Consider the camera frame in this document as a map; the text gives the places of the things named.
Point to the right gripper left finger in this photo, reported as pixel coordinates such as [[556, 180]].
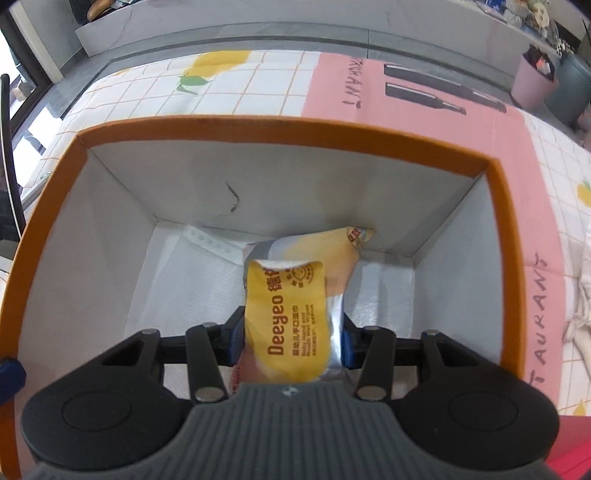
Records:
[[208, 347]]

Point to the teddy bear decoration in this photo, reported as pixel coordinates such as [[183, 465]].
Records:
[[534, 10]]

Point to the checked lemon tablecloth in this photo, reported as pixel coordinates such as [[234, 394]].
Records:
[[548, 173]]

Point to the yellow wet wipes pack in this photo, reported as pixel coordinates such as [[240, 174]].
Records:
[[294, 305]]

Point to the red Wonderlab box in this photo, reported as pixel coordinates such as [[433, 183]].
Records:
[[570, 456]]

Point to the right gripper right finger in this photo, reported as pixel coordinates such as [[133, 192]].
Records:
[[370, 350]]

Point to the grey trash can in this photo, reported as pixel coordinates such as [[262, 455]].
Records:
[[572, 95]]

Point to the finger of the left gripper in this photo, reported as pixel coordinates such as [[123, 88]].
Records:
[[11, 379]]

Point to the pink waste bin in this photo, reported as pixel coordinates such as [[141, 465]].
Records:
[[535, 79]]

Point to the white cloth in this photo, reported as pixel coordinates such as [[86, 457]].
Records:
[[580, 322]]

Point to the orange cardboard box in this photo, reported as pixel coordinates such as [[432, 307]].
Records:
[[151, 223]]

